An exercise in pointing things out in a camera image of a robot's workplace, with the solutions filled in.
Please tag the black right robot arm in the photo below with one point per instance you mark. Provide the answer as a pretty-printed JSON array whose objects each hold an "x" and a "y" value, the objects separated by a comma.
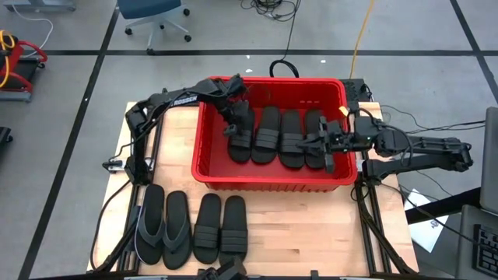
[{"x": 428, "y": 149}]

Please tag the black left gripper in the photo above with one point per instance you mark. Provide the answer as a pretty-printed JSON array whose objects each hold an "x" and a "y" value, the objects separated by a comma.
[{"x": 241, "y": 114}]

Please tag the blue office chair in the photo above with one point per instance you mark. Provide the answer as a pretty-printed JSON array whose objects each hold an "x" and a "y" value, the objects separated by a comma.
[{"x": 148, "y": 8}]

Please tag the white paper sheet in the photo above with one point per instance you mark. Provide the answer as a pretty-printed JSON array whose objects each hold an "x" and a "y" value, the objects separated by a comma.
[{"x": 426, "y": 233}]

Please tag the red plastic bin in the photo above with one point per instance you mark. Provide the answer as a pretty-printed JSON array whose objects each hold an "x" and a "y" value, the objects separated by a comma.
[{"x": 218, "y": 167}]

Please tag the yellow tag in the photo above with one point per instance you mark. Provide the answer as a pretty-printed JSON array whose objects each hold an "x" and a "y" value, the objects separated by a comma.
[{"x": 343, "y": 110}]

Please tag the grey desk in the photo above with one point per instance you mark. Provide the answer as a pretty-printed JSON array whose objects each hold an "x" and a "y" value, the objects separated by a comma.
[{"x": 467, "y": 233}]

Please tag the grey platform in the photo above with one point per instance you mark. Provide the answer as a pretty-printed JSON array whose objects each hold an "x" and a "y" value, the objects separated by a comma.
[{"x": 39, "y": 4}]

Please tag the black bar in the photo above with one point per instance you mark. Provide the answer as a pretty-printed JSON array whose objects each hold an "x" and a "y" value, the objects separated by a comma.
[{"x": 443, "y": 205}]

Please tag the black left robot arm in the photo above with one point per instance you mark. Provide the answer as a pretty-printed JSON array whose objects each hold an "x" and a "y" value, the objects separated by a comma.
[{"x": 183, "y": 99}]

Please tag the grey monitor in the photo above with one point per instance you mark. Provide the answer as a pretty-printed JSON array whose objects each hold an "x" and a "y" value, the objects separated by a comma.
[{"x": 490, "y": 155}]

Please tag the black keyboard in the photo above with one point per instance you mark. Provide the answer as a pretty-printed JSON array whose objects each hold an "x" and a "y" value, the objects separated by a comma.
[{"x": 486, "y": 253}]

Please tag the black perforated box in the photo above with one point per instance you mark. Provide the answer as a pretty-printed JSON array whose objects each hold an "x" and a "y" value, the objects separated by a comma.
[{"x": 356, "y": 90}]

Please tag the black table clamp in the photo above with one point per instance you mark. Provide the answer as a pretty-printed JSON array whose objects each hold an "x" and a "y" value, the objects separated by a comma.
[{"x": 314, "y": 275}]

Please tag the black rubber slide sandal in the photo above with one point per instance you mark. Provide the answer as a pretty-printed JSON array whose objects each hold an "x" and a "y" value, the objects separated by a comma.
[
  {"x": 207, "y": 214},
  {"x": 266, "y": 140},
  {"x": 233, "y": 218},
  {"x": 241, "y": 149},
  {"x": 313, "y": 124},
  {"x": 292, "y": 136}
]

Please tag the dark grey flip-flop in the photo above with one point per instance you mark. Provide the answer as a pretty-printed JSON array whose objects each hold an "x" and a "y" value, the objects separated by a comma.
[
  {"x": 177, "y": 218},
  {"x": 149, "y": 218}
]

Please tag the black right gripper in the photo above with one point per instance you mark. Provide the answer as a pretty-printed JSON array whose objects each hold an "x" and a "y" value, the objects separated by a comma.
[{"x": 338, "y": 142}]

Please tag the red cart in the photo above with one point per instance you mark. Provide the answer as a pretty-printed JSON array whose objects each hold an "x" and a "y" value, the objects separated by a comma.
[{"x": 15, "y": 58}]

